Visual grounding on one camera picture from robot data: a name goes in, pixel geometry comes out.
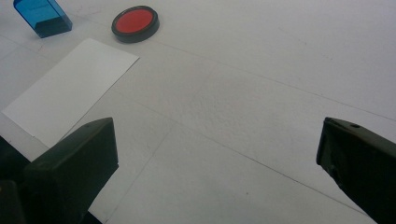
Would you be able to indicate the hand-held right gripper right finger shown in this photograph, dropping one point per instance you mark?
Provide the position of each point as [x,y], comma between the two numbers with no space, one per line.
[364,168]

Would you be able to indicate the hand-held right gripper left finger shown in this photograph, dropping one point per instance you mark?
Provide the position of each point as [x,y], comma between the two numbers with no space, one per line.
[71,174]

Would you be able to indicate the round red ink pad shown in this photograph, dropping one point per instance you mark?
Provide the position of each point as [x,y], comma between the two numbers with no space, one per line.
[134,21]

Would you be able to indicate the white paper sheet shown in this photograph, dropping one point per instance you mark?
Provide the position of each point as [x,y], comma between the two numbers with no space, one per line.
[68,93]

